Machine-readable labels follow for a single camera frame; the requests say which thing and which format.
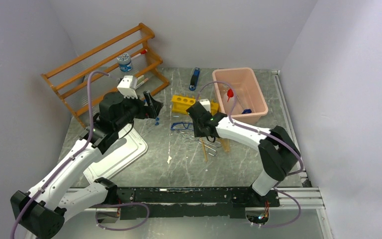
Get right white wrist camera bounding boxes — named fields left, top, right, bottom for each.
left=199, top=99, right=211, bottom=112

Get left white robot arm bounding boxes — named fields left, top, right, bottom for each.
left=10, top=92, right=163, bottom=239

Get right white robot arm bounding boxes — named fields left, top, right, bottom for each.
left=186, top=102, right=302, bottom=206

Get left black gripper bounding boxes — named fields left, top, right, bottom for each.
left=114, top=90, right=162, bottom=130

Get yellow test tube rack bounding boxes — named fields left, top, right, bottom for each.
left=171, top=95, right=219, bottom=115

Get graduated cylinder blue base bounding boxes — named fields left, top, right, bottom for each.
left=235, top=96, right=252, bottom=114

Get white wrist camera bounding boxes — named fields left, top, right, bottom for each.
left=199, top=99, right=211, bottom=112
left=117, top=75, right=138, bottom=99

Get metal tray lid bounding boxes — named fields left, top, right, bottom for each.
left=83, top=124, right=148, bottom=183

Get red capped wash bottle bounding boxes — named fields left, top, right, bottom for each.
left=222, top=88, right=235, bottom=112

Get red capped thermometer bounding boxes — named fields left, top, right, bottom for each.
left=131, top=49, right=148, bottom=60

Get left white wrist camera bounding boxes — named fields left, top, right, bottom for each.
left=117, top=75, right=138, bottom=99

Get black base frame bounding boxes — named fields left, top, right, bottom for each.
left=102, top=186, right=280, bottom=220

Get blue safety goggles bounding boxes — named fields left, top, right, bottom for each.
left=170, top=121, right=193, bottom=131

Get blue lidded jar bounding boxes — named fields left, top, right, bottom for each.
left=116, top=53, right=132, bottom=72

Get pink plastic bin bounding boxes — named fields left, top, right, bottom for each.
left=212, top=67, right=268, bottom=125

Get orange wooden shelf rack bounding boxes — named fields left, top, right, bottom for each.
left=41, top=23, right=170, bottom=127

